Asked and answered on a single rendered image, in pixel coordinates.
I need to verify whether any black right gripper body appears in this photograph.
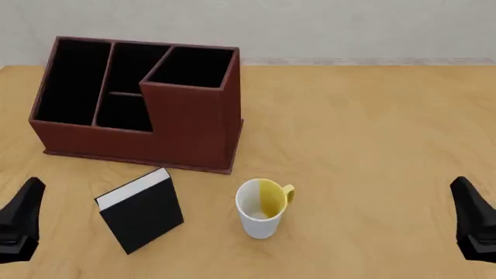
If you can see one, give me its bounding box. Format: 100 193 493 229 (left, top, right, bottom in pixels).
456 233 496 262

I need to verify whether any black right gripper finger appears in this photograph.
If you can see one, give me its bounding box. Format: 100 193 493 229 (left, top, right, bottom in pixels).
449 175 496 241

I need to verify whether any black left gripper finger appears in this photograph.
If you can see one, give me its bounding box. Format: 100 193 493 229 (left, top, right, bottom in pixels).
0 177 47 241

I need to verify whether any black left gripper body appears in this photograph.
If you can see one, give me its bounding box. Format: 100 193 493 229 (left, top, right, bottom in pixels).
0 232 40 263

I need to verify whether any black book with white pages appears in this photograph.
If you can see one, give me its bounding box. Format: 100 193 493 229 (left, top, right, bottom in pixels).
94 167 185 256

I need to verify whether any red-brown desk caddy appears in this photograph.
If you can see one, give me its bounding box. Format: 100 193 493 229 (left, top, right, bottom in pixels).
28 35 245 176

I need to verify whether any white and yellow mug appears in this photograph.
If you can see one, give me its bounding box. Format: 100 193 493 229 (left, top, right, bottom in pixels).
235 177 296 240

